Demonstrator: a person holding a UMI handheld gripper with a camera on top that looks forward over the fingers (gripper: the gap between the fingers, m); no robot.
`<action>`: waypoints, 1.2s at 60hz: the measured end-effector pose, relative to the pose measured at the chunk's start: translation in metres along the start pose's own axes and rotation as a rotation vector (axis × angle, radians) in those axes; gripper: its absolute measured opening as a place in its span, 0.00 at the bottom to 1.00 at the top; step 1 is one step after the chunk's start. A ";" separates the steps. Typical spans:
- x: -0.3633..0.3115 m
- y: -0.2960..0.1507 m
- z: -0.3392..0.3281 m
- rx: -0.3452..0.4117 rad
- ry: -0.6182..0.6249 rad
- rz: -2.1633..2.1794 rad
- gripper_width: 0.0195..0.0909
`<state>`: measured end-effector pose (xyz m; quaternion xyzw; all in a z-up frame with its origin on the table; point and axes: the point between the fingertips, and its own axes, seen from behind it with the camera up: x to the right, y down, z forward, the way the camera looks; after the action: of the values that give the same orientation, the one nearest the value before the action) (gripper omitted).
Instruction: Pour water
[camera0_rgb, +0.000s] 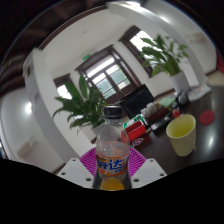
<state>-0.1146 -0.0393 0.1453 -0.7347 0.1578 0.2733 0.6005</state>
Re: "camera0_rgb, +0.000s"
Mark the red plastic basket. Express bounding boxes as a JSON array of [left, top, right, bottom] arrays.
[[120, 119, 148, 144]]

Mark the white wall unit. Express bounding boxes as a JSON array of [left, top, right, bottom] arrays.
[[16, 135, 39, 159]]

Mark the green box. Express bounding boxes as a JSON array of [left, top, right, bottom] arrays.
[[122, 113, 144, 130]]

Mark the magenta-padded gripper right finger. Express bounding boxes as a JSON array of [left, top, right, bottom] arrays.
[[128, 147, 168, 190]]

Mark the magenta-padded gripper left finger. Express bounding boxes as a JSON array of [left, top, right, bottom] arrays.
[[56, 147, 101, 190]]

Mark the pale yellow cup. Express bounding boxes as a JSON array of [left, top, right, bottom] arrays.
[[165, 114, 197, 158]]

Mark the grey round object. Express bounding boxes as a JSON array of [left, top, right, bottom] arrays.
[[171, 90, 189, 109]]

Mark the black chair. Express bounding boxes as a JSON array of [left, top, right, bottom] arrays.
[[119, 83, 156, 119]]

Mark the clear orange-label drink bottle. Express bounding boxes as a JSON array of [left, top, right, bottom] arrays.
[[94, 105, 132, 192]]

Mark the brown box of white items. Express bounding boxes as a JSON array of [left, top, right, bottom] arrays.
[[139, 101, 171, 126]]

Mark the red carpeted staircase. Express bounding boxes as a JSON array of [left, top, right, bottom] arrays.
[[215, 49, 224, 74]]

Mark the black flat device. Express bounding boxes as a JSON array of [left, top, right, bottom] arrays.
[[149, 116, 173, 135]]

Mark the potted plant in white pot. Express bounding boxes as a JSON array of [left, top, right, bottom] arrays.
[[139, 34, 192, 94], [52, 74, 109, 138]]

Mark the dark wooden framed window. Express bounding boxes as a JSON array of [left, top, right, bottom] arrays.
[[119, 25, 161, 78], [53, 73, 76, 101]]

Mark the green cloth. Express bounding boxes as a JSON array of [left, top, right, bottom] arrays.
[[159, 95, 177, 108]]

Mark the small red round object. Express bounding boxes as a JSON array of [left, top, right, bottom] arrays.
[[171, 109, 182, 119]]

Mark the dark wooden double door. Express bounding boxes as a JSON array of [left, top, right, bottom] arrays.
[[74, 44, 143, 104]]

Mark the white printed magazine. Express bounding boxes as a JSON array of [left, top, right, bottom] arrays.
[[188, 83, 213, 103]]

